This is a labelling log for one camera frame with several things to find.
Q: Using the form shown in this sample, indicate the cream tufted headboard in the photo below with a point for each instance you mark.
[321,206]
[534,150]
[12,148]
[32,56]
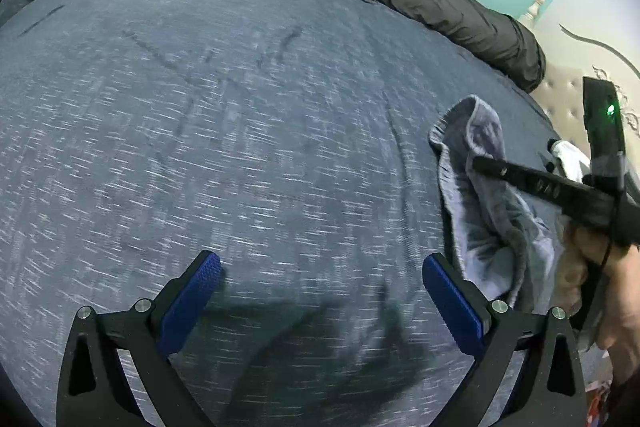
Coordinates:
[565,72]

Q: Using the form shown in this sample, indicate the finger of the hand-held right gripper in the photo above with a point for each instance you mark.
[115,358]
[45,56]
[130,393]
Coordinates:
[535,181]

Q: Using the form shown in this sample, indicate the bed with blue sheet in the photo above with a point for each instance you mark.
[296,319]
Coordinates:
[225,132]

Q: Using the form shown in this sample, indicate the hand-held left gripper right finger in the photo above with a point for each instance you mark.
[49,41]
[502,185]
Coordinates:
[452,302]

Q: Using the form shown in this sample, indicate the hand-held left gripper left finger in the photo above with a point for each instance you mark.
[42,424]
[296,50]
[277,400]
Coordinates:
[192,302]

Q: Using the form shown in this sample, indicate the white folded garment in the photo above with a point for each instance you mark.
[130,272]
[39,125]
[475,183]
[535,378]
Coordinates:
[572,157]

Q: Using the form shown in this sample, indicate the grey garment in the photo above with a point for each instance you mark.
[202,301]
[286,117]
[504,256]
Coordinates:
[492,227]

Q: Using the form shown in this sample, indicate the person's right hand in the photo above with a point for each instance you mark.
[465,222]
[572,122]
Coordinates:
[620,297]

